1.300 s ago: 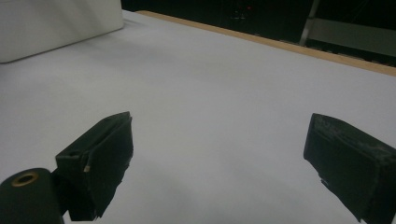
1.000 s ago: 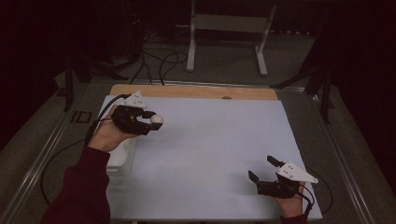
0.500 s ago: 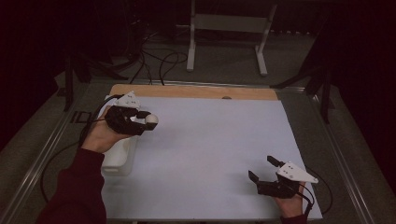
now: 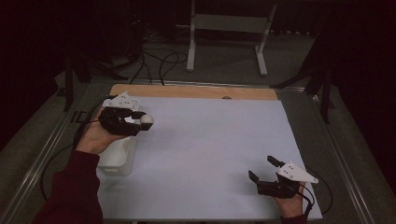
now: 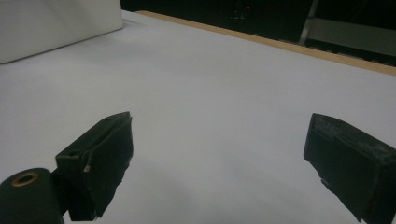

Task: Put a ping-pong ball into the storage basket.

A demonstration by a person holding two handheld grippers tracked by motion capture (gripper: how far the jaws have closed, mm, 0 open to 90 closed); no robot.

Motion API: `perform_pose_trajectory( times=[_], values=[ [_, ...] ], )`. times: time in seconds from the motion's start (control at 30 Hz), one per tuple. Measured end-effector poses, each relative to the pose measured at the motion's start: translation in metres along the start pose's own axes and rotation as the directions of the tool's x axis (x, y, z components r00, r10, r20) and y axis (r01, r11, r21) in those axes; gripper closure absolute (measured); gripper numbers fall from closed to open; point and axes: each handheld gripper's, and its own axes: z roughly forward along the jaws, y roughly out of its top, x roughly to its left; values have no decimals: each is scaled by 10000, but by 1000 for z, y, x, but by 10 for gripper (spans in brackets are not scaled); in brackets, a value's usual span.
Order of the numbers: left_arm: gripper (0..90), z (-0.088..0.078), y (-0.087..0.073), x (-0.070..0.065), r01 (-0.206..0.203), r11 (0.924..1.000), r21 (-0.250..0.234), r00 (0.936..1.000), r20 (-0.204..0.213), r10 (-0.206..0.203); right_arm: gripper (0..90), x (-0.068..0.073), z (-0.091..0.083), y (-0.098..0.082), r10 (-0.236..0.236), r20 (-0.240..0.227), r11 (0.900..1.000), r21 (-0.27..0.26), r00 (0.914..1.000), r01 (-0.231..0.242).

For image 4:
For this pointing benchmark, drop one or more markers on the black floor bracket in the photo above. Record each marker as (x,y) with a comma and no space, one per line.
(80,117)

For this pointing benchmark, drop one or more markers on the person's left hand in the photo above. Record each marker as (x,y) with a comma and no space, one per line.
(93,140)

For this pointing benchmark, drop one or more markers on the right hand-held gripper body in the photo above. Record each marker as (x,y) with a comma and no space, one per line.
(277,189)

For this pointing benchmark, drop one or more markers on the white ball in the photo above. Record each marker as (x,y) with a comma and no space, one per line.
(148,118)

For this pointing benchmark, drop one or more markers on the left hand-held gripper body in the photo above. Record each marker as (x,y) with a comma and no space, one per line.
(115,121)

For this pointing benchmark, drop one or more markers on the person's right hand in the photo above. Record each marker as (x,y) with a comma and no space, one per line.
(291,207)

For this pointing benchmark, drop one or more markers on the white plastic bin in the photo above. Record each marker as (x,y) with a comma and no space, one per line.
(120,158)

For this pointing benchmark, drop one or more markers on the white metal stand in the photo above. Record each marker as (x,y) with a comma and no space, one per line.
(230,23)

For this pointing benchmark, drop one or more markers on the black metal stand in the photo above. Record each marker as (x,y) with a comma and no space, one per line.
(69,90)
(325,99)

